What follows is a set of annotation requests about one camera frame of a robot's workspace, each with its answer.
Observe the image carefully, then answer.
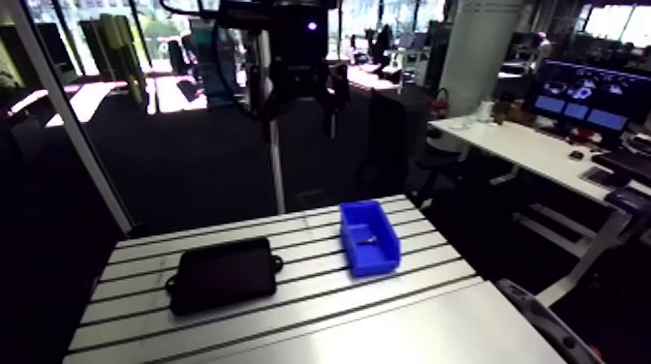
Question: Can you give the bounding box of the grey post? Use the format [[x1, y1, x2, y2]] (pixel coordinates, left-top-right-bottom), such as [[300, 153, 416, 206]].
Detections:
[[256, 29, 288, 215]]

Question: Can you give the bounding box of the white pillar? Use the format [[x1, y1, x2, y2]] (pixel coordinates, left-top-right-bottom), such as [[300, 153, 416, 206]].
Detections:
[[438, 0, 525, 119]]

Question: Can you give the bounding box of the white desk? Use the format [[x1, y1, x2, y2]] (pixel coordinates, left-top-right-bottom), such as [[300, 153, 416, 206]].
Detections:
[[428, 115, 651, 308]]

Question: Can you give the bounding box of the black keyboard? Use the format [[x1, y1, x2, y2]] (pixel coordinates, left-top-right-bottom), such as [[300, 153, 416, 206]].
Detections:
[[591, 148, 651, 188]]

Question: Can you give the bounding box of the slanted pale frame post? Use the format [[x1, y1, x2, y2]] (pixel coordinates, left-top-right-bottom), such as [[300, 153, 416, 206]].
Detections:
[[5, 0, 136, 236]]

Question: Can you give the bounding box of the black office chair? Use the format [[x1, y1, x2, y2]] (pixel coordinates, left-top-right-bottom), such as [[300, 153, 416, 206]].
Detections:
[[356, 88, 410, 197]]

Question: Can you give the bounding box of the blue bin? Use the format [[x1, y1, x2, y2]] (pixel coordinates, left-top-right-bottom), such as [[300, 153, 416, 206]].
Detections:
[[338, 199, 402, 279]]

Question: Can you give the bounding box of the computer monitor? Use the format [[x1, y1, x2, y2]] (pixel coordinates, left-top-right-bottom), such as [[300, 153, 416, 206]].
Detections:
[[525, 57, 651, 150]]

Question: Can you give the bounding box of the black cable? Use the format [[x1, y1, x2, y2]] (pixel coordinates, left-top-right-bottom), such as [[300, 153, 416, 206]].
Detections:
[[159, 0, 265, 122]]

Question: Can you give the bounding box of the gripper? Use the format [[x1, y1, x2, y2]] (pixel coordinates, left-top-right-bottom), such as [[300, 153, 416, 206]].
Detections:
[[267, 19, 352, 140]]

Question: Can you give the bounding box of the black tray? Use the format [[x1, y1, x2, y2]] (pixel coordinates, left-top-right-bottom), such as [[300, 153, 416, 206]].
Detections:
[[164, 235, 285, 318]]

